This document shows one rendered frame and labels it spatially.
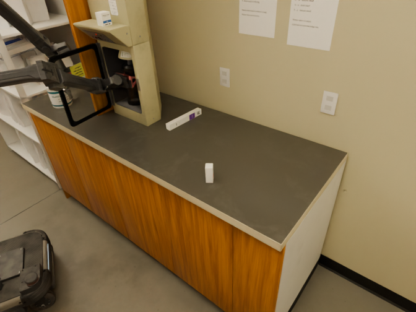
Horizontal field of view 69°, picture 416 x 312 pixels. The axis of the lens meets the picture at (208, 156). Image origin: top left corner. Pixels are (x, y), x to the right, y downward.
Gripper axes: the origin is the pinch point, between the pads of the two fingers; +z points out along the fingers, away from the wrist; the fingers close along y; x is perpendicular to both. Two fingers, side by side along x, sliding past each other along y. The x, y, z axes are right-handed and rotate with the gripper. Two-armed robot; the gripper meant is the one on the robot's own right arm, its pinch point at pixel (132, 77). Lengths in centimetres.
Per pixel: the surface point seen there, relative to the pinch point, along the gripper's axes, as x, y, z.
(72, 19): -32.7, 19.9, -17.8
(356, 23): -35, -112, 28
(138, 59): -14.8, -17.2, -7.6
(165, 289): 122, -47, -37
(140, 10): -37.5, -17.8, -3.2
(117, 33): -29.1, -17.1, -18.3
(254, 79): -2, -65, 32
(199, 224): 48, -77, -35
